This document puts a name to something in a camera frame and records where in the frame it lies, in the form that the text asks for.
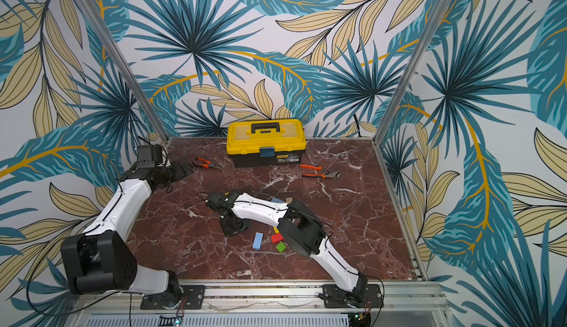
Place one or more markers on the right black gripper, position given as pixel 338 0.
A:
pixel 231 224

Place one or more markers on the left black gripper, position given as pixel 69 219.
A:
pixel 179 173

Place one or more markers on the red block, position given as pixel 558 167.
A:
pixel 277 238

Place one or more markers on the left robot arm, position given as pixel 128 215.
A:
pixel 98 260

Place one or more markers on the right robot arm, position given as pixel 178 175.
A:
pixel 301 229

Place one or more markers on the light blue block lower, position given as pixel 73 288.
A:
pixel 257 242

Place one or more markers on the yellow black toolbox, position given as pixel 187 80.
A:
pixel 266 143

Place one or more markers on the green small cube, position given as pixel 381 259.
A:
pixel 281 247

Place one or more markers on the small orange-handled pliers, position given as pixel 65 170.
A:
pixel 206 164

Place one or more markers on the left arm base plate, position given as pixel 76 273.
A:
pixel 172 297

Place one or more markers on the large orange-handled pliers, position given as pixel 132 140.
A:
pixel 317 172

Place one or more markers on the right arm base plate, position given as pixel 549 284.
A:
pixel 335 298

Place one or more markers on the aluminium front rail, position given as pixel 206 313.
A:
pixel 274 303

